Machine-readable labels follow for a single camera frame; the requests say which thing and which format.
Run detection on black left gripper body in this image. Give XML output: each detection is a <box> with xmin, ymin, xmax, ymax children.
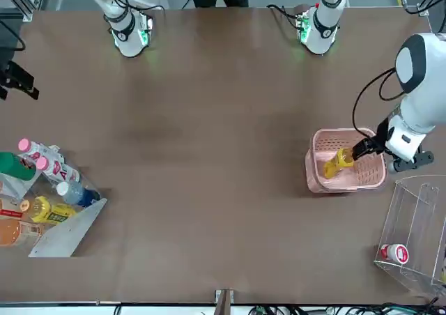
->
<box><xmin>372</xmin><ymin>116</ymin><xmax>393</xmax><ymax>155</ymax></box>

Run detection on yellow drink bottle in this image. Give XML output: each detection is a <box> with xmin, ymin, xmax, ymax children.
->
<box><xmin>20</xmin><ymin>195</ymin><xmax>77</xmax><ymax>224</ymax></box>
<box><xmin>323</xmin><ymin>146</ymin><xmax>356</xmax><ymax>180</ymax></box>

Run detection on clear acrylic stepped shelf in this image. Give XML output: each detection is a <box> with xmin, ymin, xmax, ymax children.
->
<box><xmin>373</xmin><ymin>174</ymin><xmax>446</xmax><ymax>297</ymax></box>

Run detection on blue water bottle white cap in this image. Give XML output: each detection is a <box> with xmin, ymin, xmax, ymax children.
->
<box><xmin>56</xmin><ymin>180</ymin><xmax>101</xmax><ymax>208</ymax></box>

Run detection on tangled black cables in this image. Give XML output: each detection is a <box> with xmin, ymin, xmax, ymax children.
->
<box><xmin>113</xmin><ymin>302</ymin><xmax>446</xmax><ymax>315</ymax></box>

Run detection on pink cap white bottle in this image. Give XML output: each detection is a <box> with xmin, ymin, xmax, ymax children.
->
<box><xmin>17</xmin><ymin>138</ymin><xmax>61</xmax><ymax>163</ymax></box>
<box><xmin>36</xmin><ymin>156</ymin><xmax>80</xmax><ymax>184</ymax></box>

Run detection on clear acrylic drinks tray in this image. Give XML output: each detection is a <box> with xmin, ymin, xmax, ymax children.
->
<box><xmin>0</xmin><ymin>143</ymin><xmax>109</xmax><ymax>259</ymax></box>

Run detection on pink plastic basket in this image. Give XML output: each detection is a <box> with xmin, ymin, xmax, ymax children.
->
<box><xmin>305</xmin><ymin>128</ymin><xmax>387</xmax><ymax>194</ymax></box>

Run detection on green bottle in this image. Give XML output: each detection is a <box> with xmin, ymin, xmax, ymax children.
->
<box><xmin>0</xmin><ymin>151</ymin><xmax>38</xmax><ymax>181</ymax></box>

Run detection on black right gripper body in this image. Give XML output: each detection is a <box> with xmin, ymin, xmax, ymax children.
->
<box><xmin>0</xmin><ymin>59</ymin><xmax>11</xmax><ymax>100</ymax></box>

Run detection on black base cable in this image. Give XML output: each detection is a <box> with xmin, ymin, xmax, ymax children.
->
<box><xmin>266</xmin><ymin>3</ymin><xmax>305</xmax><ymax>29</ymax></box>

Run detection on red white yogurt bottle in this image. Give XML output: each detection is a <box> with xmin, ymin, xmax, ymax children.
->
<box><xmin>379</xmin><ymin>243</ymin><xmax>409</xmax><ymax>263</ymax></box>

